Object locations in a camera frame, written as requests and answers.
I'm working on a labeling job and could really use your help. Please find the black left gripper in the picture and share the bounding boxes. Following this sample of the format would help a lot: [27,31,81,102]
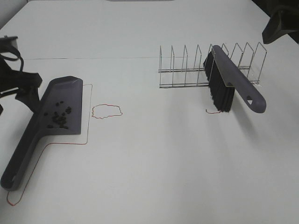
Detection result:
[0,57,43,113]

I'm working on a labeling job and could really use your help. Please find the purple plastic dustpan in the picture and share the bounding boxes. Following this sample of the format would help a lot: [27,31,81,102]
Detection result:
[0,76,83,191]

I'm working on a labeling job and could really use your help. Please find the pile of coffee beans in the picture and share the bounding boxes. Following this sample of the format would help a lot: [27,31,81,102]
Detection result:
[43,100,72,129]

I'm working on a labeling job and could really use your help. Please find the purple hand brush black bristles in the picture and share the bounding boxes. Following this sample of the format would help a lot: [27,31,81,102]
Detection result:
[203,45,266,113]

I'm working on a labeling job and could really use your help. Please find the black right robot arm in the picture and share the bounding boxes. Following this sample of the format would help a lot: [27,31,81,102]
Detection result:
[253,0,299,44]

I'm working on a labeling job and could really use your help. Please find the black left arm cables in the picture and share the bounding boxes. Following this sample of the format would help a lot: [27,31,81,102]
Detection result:
[0,45,25,73]

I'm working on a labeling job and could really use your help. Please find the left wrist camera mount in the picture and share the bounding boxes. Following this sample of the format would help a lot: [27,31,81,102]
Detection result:
[0,35,18,51]

